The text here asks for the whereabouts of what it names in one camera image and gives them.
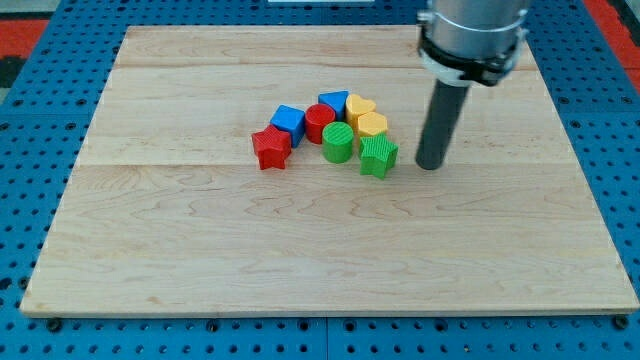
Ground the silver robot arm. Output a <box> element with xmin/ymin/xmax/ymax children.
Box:
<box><xmin>416</xmin><ymin>0</ymin><xmax>531</xmax><ymax>87</ymax></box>

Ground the red star block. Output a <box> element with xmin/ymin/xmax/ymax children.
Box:
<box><xmin>251</xmin><ymin>125</ymin><xmax>292</xmax><ymax>170</ymax></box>

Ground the green star block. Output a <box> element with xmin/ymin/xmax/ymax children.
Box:
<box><xmin>359</xmin><ymin>133</ymin><xmax>399</xmax><ymax>180</ymax></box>

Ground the green cylinder block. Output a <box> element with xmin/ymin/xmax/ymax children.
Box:
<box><xmin>322</xmin><ymin>122</ymin><xmax>354</xmax><ymax>163</ymax></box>

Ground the red cylinder block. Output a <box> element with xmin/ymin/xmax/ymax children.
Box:
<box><xmin>304</xmin><ymin>104</ymin><xmax>336</xmax><ymax>144</ymax></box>

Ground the blue cube block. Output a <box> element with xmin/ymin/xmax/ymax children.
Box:
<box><xmin>270</xmin><ymin>105</ymin><xmax>305</xmax><ymax>148</ymax></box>

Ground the yellow hexagon block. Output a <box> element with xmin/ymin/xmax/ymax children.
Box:
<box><xmin>356</xmin><ymin>112</ymin><xmax>389</xmax><ymax>137</ymax></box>

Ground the yellow heart block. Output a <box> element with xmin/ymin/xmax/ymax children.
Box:
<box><xmin>345</xmin><ymin>93</ymin><xmax>377</xmax><ymax>131</ymax></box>

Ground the blue triangle block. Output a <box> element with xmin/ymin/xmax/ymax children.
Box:
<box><xmin>317</xmin><ymin>90</ymin><xmax>349</xmax><ymax>121</ymax></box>

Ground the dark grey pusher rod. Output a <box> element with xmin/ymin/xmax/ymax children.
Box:
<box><xmin>415</xmin><ymin>80</ymin><xmax>469</xmax><ymax>170</ymax></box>

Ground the light wooden board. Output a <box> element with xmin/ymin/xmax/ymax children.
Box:
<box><xmin>21</xmin><ymin>25</ymin><xmax>639</xmax><ymax>318</ymax></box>

